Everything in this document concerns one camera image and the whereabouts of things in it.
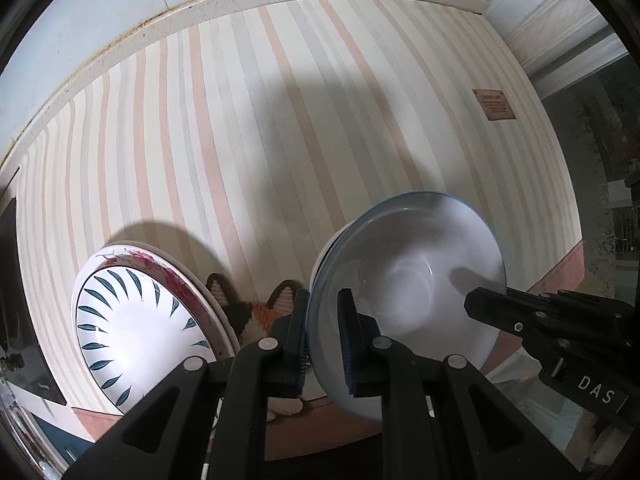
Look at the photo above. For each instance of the white plate blue leaf rim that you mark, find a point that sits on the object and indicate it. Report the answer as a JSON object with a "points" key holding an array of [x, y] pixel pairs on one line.
{"points": [[140, 340]]}

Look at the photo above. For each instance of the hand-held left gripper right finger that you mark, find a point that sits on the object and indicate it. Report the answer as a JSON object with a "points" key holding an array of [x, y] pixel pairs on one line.
{"points": [[349, 350]]}

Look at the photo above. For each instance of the striped cat print mat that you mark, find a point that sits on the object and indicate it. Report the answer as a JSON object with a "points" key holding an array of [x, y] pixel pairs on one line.
{"points": [[250, 110]]}

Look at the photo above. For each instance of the white bowl dark rim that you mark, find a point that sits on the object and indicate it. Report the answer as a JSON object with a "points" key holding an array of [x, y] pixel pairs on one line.
{"points": [[415, 285]]}

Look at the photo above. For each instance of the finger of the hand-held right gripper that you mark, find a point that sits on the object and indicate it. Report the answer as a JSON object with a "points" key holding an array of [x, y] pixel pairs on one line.
{"points": [[500, 307]]}

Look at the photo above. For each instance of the white plate pink floral print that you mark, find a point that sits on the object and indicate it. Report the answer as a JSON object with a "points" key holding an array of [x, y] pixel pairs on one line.
{"points": [[170, 272]]}

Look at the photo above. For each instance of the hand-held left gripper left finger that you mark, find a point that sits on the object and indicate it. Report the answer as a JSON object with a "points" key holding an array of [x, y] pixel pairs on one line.
{"points": [[301, 345]]}

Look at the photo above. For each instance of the brown label patch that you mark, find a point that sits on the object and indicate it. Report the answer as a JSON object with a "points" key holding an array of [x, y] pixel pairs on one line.
{"points": [[494, 105]]}

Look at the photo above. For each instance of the glass door with white frame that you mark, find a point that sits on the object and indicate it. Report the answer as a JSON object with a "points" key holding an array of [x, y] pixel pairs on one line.
{"points": [[600, 160]]}

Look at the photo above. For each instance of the black gas stove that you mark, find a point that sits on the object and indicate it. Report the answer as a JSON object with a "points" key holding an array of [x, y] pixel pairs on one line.
{"points": [[20, 310]]}

